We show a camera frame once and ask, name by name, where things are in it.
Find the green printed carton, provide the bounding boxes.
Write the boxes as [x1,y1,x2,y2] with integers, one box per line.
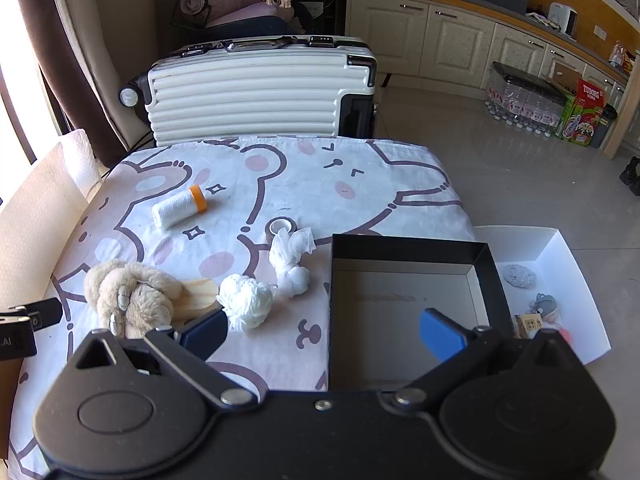
[556,79,615,147]

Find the grey countertop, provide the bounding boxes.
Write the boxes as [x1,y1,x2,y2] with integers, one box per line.
[342,0,640,81]

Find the brown curtain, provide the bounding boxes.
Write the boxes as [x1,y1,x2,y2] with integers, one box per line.
[12,0,126,166]

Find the white mesh bath ball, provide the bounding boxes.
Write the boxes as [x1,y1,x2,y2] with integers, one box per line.
[216,274,277,331]

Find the black cardboard box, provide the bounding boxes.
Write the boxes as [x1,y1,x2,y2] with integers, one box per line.
[327,233,516,393]

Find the white knotted gauze cloth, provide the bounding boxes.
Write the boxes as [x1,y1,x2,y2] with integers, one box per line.
[269,226,315,297]

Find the cream kitchen cabinets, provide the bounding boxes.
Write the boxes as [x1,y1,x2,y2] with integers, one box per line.
[345,0,631,111]

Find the brown cardboard box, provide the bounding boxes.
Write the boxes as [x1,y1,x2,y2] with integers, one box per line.
[547,62,583,93]

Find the white paper box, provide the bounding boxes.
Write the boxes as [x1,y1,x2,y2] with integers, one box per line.
[472,225,612,366]

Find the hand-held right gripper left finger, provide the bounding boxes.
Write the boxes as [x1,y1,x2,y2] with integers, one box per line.
[75,307,256,406]

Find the light wooden piece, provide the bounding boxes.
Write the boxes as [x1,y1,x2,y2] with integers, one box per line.
[172,276,223,323]

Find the pack of water bottles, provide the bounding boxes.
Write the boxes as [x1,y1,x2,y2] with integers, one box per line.
[485,62,573,138]

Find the beige plush toy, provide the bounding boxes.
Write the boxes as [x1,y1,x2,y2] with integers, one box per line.
[83,260,183,339]

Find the white ribbed suitcase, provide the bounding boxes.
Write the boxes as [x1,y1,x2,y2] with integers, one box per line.
[119,35,378,148]

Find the snack packets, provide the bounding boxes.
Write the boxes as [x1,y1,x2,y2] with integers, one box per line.
[607,42,640,73]

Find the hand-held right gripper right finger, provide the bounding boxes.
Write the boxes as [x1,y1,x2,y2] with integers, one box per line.
[395,308,573,406]

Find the small yellow box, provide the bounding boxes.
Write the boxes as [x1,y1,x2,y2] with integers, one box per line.
[514,312,545,339]

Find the white thread spool orange cap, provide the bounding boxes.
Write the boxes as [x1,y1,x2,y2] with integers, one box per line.
[152,185,208,230]

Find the dark waste bin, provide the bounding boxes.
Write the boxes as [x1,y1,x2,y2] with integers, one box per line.
[590,105,618,148]

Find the white electric kettle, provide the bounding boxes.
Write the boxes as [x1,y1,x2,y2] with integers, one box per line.
[546,2,578,36]

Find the cream cushion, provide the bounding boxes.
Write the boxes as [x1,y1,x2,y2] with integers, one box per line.
[0,129,101,311]

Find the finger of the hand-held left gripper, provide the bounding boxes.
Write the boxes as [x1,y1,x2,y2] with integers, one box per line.
[10,298,64,332]

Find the grey knitted doll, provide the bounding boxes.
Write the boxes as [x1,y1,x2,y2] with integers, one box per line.
[529,293,560,318]

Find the bear print bedsheet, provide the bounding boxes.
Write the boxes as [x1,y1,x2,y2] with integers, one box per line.
[7,135,476,478]

